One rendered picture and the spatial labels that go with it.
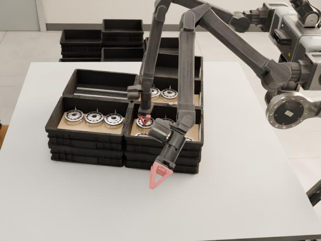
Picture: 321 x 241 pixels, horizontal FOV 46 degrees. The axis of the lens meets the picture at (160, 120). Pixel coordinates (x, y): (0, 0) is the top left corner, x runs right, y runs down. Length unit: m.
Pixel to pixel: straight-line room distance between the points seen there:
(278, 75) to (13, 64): 3.48
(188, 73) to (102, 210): 0.83
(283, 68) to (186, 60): 0.35
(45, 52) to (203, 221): 3.27
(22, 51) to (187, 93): 3.54
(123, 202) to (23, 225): 0.46
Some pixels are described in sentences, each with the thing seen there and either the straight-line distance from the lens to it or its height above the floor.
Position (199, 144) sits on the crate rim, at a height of 0.92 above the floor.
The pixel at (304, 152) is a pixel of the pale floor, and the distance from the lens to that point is 3.47.
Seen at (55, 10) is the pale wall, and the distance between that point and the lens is 5.04.
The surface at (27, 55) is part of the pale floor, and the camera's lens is 4.60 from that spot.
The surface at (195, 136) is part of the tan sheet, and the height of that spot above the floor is 0.83.
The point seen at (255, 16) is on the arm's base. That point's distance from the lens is 1.87.
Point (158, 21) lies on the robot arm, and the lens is 1.78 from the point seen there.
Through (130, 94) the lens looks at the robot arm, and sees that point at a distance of 1.93.
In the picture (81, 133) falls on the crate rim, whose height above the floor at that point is 0.93.
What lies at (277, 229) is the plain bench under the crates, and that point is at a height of 0.70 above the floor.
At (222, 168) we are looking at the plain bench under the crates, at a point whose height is 0.70.
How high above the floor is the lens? 2.15
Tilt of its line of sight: 38 degrees down
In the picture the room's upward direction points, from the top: 4 degrees clockwise
